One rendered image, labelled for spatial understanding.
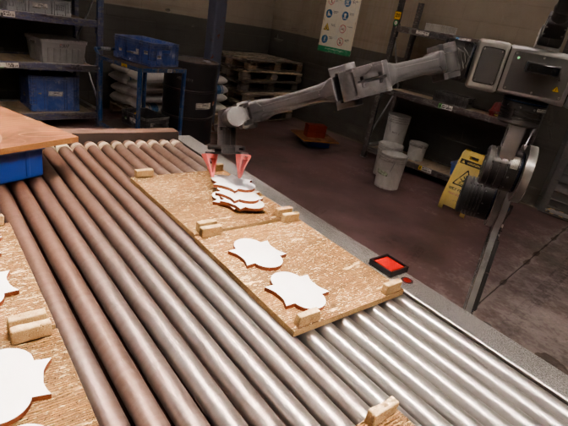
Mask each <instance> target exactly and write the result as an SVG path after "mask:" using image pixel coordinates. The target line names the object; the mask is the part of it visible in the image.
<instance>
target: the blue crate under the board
mask: <svg viewBox="0 0 568 426"><path fill-rule="evenodd" d="M42 149H45V148H40V149H35V150H26V151H20V152H15V153H10V154H5V155H0V185H1V184H5V183H12V182H16V181H20V180H24V179H28V178H35V177H39V176H42V175H43V162H42Z"/></svg>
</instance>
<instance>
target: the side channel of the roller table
mask: <svg viewBox="0 0 568 426"><path fill-rule="evenodd" d="M61 130H63V131H65V132H68V133H70V134H73V135H76V136H79V143H81V144H82V145H83V144H84V143H85V142H86V141H91V142H93V143H95V144H96V145H97V143H98V142H99V141H105V142H107V143H108V144H110V143H111V142H112V141H113V140H116V141H118V142H121V143H123V141H125V140H130V141H132V142H134V143H135V141H137V140H139V139H140V140H142V141H144V142H147V141H148V140H150V139H153V140H155V141H157V142H158V141H159V140H160V139H164V140H167V141H168V142H169V141H170V140H171V139H175V140H178V134H179V132H178V131H177V130H176V129H174V128H74V129H61Z"/></svg>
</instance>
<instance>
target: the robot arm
mask: <svg viewBox="0 0 568 426"><path fill-rule="evenodd" d="M469 44H470V45H471V46H470V45H469ZM473 48H474V43H473V42H472V41H464V40H459V39H454V38H448V39H447V40H446V42H445V43H444V44H440V45H437V46H432V47H429V48H427V53H428V54H426V55H425V56H424V57H421V58H417V59H413V60H409V61H405V62H401V63H388V62H387V59H386V60H381V61H378V62H375V63H370V64H367V65H363V66H361V67H357V68H356V66H355V62H351V63H345V64H342V65H340V66H337V67H334V68H329V69H328V70H329V74H330V78H329V79H327V80H326V81H325V82H323V83H321V84H319V85H316V86H312V87H309V88H306V89H303V90H298V91H295V92H292V93H289V94H285V95H283V96H278V97H275V98H271V99H265V98H264V99H258V100H256V101H251V100H248V101H242V102H239V103H236V104H233V107H231V106H230V107H228V108H226V109H223V110H220V111H218V128H217V145H208V150H211V149H215V152H210V151H206V152H205V154H204V153H202V157H203V159H204V161H205V164H206V166H207V167H208V169H209V172H210V176H211V177H212V178H213V177H214V175H215V171H216V162H217V157H218V154H236V163H237V170H238V178H241V177H242V175H243V171H244V168H245V167H246V166H247V164H248V162H249V159H250V158H251V155H249V153H246V152H239V151H240V150H245V146H241V145H236V129H235V128H236V127H238V126H239V129H243V128H245V130H248V129H251V128H257V127H258V124H257V123H259V122H262V121H265V120H266V119H269V118H271V117H272V116H274V115H276V114H279V113H283V112H288V111H291V110H295V109H298V108H302V107H308V106H312V105H314V104H318V103H321V102H328V101H332V102H335V103H336V108H337V111H340V110H342V109H346V108H349V107H356V106H359V105H363V98H364V97H367V96H373V95H377V94H379V93H383V92H386V91H390V90H393V89H392V86H393V85H394V84H396V83H398V82H401V81H404V80H407V79H413V78H416V77H419V76H423V75H428V76H431V77H432V82H433V83H434V82H438V81H442V80H445V79H455V80H459V81H461V80H463V79H464V77H465V76H464V75H465V73H466V70H467V65H468V63H469V60H470V57H471V55H472V50H473ZM460 76H461V77H460ZM363 83H364V84H363ZM210 159H211V165H212V169H211V165H210ZM242 161H243V164H242ZM241 165H242V167H241Z"/></svg>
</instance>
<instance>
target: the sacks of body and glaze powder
mask: <svg viewBox="0 0 568 426"><path fill-rule="evenodd" d="M111 67H112V68H113V69H114V70H116V71H111V72H110V73H109V74H108V75H109V76H110V77H111V78H112V79H115V80H116V81H117V82H114V83H113V84H111V87H112V88H113V89H114V90H115V91H113V92H112V93H111V94H110V95H109V96H110V97H111V98H110V110H111V111H113V112H120V111H122V109H124V108H136V99H137V78H138V72H137V71H134V70H132V69H129V68H125V67H122V66H118V65H116V64H114V63H112V64H111ZM163 81H164V73H147V83H146V101H145V107H146V108H149V109H151V110H153V111H155V112H159V113H161V108H162V94H163V84H162V82H163ZM227 81H228V80H227V79H225V78H224V77H222V76H220V75H219V79H218V83H217V98H216V113H215V121H214V124H218V111H220V110H223V109H226V107H225V106H223V105H222V104H221V103H220V102H221V101H224V100H226V99H227V97H226V96H225V95H223V94H225V93H227V92H228V89H227V88H226V86H225V85H223V84H225V83H227Z"/></svg>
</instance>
